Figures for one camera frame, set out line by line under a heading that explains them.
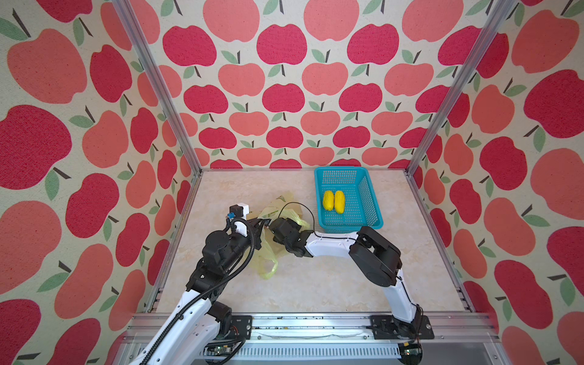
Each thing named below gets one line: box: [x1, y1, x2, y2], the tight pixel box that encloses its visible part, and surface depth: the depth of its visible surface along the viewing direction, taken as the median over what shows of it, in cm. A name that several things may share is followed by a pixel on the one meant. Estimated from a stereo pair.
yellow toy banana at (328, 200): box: [322, 190, 334, 212], surface depth 106 cm
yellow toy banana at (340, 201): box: [334, 190, 346, 215], surface depth 107 cm
